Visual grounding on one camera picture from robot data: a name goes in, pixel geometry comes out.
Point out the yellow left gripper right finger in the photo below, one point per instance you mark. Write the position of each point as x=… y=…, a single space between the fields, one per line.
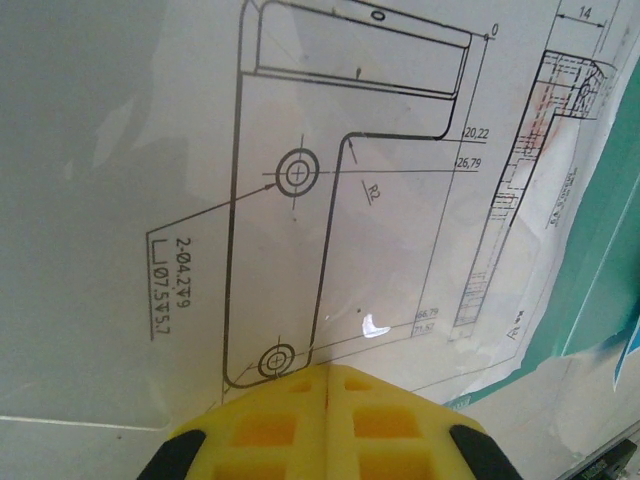
x=390 y=440

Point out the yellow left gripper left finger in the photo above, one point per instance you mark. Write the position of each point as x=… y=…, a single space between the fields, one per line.
x=270 y=440

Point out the white technical drawing paper sheet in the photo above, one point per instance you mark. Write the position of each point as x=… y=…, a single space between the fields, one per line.
x=400 y=250

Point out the teal green file folder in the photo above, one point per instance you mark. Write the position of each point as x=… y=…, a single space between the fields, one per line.
x=600 y=225

